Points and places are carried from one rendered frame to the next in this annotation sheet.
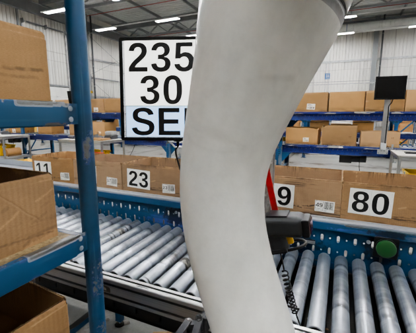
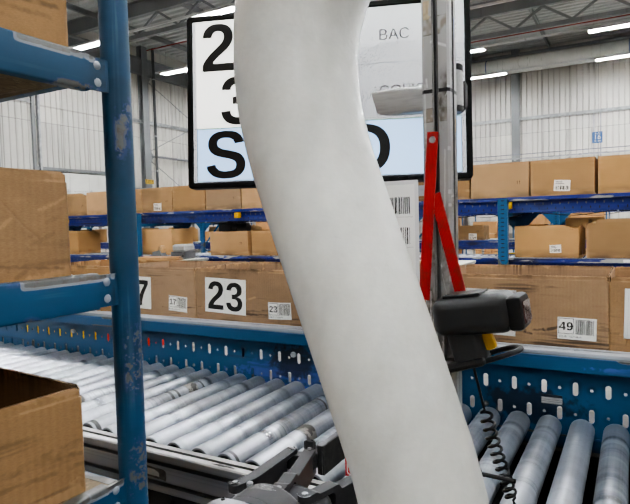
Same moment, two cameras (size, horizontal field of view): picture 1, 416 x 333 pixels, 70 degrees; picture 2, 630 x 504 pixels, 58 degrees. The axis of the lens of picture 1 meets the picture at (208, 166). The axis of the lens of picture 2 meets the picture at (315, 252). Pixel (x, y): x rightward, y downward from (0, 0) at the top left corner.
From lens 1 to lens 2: 17 cm
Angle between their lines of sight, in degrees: 9
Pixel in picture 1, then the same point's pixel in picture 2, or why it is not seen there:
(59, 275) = not seen: hidden behind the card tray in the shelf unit
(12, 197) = (3, 192)
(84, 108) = (118, 67)
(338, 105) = (617, 180)
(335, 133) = (614, 234)
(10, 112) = (7, 48)
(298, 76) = not seen: outside the picture
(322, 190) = (570, 297)
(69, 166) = not seen: hidden behind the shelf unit
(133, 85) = (210, 94)
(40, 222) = (44, 247)
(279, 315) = (372, 199)
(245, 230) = (319, 77)
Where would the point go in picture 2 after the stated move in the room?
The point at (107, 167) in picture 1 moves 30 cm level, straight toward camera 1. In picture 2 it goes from (170, 277) to (169, 287)
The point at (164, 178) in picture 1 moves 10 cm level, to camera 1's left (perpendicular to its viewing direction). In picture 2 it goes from (271, 291) to (238, 291)
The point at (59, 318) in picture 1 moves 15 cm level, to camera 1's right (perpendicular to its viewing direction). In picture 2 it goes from (67, 416) to (229, 417)
